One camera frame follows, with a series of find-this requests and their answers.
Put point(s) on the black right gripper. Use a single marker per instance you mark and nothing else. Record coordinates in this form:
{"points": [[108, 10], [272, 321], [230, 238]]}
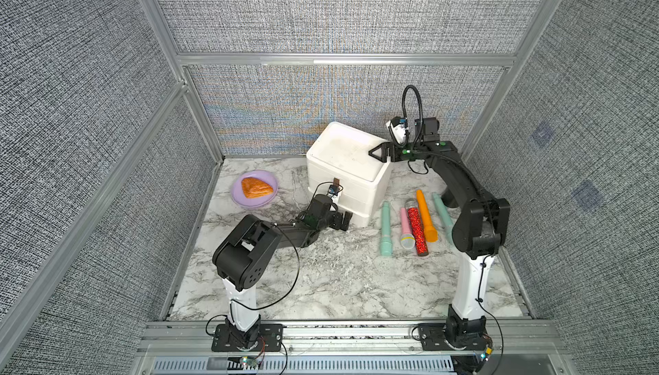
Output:
{"points": [[388, 151]]}

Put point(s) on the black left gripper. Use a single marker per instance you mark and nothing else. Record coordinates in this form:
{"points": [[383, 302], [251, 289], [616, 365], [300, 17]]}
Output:
{"points": [[340, 218]]}

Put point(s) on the white three-drawer storage unit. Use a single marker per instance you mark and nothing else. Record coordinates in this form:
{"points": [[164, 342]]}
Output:
{"points": [[342, 152]]}

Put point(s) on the teal microphone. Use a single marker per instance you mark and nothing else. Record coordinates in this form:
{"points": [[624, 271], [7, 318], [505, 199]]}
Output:
{"points": [[386, 244], [444, 216]]}

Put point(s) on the red glitter microphone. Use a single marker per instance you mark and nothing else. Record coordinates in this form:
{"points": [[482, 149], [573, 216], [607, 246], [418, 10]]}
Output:
{"points": [[416, 227]]}

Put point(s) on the pink microphone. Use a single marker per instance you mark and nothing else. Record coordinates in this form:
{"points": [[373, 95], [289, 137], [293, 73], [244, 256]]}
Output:
{"points": [[407, 239]]}

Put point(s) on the orange microphone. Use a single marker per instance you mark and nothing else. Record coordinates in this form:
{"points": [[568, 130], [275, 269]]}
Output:
{"points": [[430, 232]]}

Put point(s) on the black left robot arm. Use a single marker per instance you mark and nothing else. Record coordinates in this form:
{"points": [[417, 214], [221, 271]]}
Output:
{"points": [[242, 258]]}

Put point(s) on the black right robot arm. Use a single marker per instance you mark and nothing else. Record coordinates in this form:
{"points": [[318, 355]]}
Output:
{"points": [[479, 232]]}

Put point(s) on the orange pastry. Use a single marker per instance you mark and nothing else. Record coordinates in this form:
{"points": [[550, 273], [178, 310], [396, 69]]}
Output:
{"points": [[254, 188]]}

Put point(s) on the purple plate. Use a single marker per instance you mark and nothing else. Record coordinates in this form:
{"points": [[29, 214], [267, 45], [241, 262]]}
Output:
{"points": [[237, 194]]}

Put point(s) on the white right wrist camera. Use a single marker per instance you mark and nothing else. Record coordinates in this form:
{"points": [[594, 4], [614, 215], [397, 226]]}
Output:
{"points": [[399, 132]]}

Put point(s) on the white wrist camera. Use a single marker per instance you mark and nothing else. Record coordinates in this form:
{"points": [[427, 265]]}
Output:
{"points": [[334, 192], [399, 132]]}

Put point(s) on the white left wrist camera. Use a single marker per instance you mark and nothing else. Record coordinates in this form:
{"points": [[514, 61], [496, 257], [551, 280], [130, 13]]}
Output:
{"points": [[334, 192]]}

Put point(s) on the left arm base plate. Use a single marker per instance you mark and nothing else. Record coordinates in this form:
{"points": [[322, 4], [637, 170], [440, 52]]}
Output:
{"points": [[265, 337]]}

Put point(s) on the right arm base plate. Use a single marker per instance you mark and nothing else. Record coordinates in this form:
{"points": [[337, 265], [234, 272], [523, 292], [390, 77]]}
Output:
{"points": [[470, 335]]}

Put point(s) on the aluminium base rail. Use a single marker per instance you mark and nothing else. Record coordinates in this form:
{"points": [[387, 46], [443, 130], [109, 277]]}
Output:
{"points": [[520, 346]]}

